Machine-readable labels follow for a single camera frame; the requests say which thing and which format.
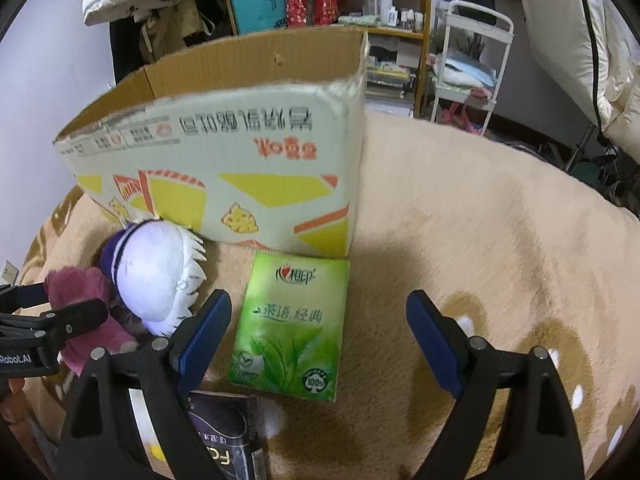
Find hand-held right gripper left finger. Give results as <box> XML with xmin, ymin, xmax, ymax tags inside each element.
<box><xmin>54</xmin><ymin>289</ymin><xmax>233</xmax><ymax>480</ymax></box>

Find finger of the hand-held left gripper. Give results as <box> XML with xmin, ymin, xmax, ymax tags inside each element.
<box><xmin>0</xmin><ymin>282</ymin><xmax>49</xmax><ymax>314</ymax></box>
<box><xmin>0</xmin><ymin>299</ymin><xmax>109</xmax><ymax>347</ymax></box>

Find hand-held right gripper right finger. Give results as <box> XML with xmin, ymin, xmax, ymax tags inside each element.
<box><xmin>406</xmin><ymin>290</ymin><xmax>586</xmax><ymax>480</ymax></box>

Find pink plush bear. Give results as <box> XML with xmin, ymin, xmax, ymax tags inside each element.
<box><xmin>44</xmin><ymin>266</ymin><xmax>138</xmax><ymax>377</ymax></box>

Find green tissue pack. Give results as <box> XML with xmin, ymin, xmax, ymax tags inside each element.
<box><xmin>226</xmin><ymin>251</ymin><xmax>351</xmax><ymax>404</ymax></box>

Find printed cardboard box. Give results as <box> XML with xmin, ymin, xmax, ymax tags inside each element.
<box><xmin>52</xmin><ymin>29</ymin><xmax>370</xmax><ymax>257</ymax></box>

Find person's left hand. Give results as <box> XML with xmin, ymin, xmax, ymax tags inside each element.
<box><xmin>0</xmin><ymin>377</ymin><xmax>27</xmax><ymax>426</ymax></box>

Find white and purple plush toy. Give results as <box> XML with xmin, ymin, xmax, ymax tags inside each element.
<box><xmin>99</xmin><ymin>218</ymin><xmax>208</xmax><ymax>337</ymax></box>

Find black printed box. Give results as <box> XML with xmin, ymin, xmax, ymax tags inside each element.
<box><xmin>187</xmin><ymin>391</ymin><xmax>271</xmax><ymax>480</ymax></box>

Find beige fawn-spotted blanket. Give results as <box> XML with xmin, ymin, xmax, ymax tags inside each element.
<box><xmin>20</xmin><ymin>110</ymin><xmax>640</xmax><ymax>480</ymax></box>

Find pink plastic toy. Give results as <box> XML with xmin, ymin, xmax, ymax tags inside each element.
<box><xmin>440</xmin><ymin>102</ymin><xmax>482</xmax><ymax>134</ymax></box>

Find stack of books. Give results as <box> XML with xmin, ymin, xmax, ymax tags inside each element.
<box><xmin>366</xmin><ymin>62</ymin><xmax>418</xmax><ymax>102</ymax></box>

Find blue and white folded cloth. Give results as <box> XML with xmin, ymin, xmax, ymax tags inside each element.
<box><xmin>435</xmin><ymin>55</ymin><xmax>496</xmax><ymax>89</ymax></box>

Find beige hanging bag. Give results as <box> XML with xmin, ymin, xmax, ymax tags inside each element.
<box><xmin>137</xmin><ymin>0</ymin><xmax>201</xmax><ymax>61</ymax></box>

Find wooden shelf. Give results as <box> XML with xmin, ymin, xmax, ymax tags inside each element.
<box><xmin>215</xmin><ymin>0</ymin><xmax>434</xmax><ymax>121</ymax></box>

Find white metal cart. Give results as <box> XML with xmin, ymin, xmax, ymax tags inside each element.
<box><xmin>430</xmin><ymin>0</ymin><xmax>515</xmax><ymax>137</ymax></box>

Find teal bag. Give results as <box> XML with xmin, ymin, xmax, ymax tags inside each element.
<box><xmin>225</xmin><ymin>0</ymin><xmax>287</xmax><ymax>36</ymax></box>

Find dark bag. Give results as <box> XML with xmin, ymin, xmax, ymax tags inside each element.
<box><xmin>446</xmin><ymin>0</ymin><xmax>498</xmax><ymax>26</ymax></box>

